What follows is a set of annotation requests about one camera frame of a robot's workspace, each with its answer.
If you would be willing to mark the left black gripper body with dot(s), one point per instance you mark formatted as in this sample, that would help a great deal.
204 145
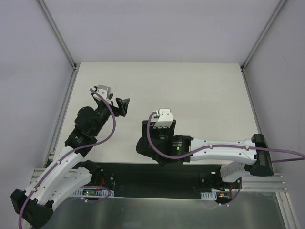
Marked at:
115 109

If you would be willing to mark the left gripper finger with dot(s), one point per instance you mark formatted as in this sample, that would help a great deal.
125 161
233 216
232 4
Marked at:
122 102
122 111

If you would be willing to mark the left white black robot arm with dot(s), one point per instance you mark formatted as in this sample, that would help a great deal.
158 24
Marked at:
36 204

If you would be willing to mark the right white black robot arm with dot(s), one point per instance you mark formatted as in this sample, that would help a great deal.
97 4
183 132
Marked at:
248 157

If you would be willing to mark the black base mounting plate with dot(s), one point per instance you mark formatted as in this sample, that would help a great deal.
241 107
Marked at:
130 180

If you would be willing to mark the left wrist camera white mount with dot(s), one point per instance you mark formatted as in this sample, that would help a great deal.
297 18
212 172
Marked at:
103 91

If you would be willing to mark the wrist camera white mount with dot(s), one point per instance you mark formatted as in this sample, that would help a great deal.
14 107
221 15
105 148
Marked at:
163 119
103 91

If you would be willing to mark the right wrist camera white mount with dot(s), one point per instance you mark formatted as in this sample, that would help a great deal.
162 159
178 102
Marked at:
163 119

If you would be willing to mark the left white cable duct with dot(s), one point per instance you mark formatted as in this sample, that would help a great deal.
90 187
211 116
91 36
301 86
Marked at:
92 193

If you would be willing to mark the white cable duct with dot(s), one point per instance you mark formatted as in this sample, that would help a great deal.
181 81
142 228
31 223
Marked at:
215 195
92 193

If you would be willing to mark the left aluminium frame post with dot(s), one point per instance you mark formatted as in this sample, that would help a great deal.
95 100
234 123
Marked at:
56 33

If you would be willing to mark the aluminium frame post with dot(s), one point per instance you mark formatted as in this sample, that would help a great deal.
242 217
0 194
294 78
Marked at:
264 32
56 33

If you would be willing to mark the right white cable duct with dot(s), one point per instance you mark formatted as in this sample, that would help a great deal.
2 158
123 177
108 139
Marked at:
215 195

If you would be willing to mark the right aluminium frame post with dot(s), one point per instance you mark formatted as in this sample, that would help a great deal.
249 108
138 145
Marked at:
264 32

